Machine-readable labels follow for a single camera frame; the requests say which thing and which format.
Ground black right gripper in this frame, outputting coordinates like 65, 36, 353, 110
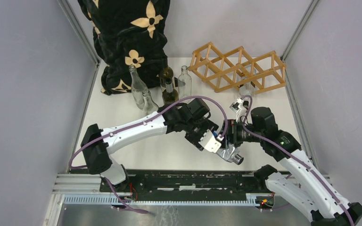
218, 119, 264, 149

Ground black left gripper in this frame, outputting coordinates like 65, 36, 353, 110
184, 116, 219, 150

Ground green wine bottle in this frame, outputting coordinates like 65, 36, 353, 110
162, 78, 179, 105
158, 66, 175, 92

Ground clear glass bottle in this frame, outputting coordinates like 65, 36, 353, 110
238, 66, 257, 97
178, 65, 192, 99

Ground clear bottle with black label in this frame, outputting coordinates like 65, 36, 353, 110
142, 89, 158, 116

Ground clear bottle with dark label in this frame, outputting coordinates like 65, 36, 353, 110
129, 65, 148, 110

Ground blue square glass bottle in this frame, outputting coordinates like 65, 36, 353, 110
215, 133, 244, 165

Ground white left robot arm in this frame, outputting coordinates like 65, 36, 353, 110
81, 98, 221, 192

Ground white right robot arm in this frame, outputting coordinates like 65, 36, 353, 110
222, 107, 362, 226

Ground wooden lattice wine rack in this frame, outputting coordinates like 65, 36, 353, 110
188, 41, 287, 94

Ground black floral plush blanket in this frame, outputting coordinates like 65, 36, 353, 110
78, 0, 171, 96

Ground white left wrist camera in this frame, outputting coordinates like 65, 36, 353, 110
198, 130, 221, 153

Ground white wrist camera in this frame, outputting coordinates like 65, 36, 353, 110
230, 98, 250, 121
198, 130, 221, 153

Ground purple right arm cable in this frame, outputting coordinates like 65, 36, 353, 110
240, 95, 355, 226

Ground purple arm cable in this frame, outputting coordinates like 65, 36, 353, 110
240, 95, 355, 226
68, 96, 229, 215

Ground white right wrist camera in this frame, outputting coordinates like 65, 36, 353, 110
230, 98, 250, 121

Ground white slotted cable duct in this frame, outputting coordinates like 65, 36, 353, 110
63, 194, 260, 207

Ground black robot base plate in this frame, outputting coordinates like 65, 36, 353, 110
114, 169, 272, 202

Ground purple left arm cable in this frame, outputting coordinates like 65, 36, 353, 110
68, 96, 229, 215

